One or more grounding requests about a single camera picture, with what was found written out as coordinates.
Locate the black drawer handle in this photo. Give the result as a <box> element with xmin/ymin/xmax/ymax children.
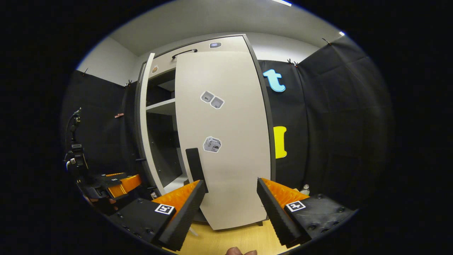
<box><xmin>172</xmin><ymin>49</ymin><xmax>198</xmax><ymax>59</ymax></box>

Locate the white shoe cabinet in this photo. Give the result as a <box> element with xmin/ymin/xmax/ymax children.
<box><xmin>134</xmin><ymin>34</ymin><xmax>276</xmax><ymax>227</ymax></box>

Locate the beige cabinet drawer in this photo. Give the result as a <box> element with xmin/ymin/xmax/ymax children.
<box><xmin>149</xmin><ymin>35</ymin><xmax>253</xmax><ymax>77</ymax></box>

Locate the white shoe cabinet door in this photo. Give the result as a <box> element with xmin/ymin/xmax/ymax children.
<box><xmin>136</xmin><ymin>53</ymin><xmax>167</xmax><ymax>197</ymax></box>
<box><xmin>174</xmin><ymin>51</ymin><xmax>272</xmax><ymax>231</ymax></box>

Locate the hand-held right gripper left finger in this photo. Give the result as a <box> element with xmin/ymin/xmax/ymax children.
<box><xmin>106</xmin><ymin>180</ymin><xmax>206</xmax><ymax>251</ymax></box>

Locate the white cabinet shelf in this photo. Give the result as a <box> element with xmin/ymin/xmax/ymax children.
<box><xmin>146</xmin><ymin>98</ymin><xmax>176</xmax><ymax>115</ymax></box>
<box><xmin>164</xmin><ymin>174</ymin><xmax>188</xmax><ymax>193</ymax></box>

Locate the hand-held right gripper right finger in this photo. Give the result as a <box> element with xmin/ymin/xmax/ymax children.
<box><xmin>257</xmin><ymin>177</ymin><xmax>356</xmax><ymax>248</ymax></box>

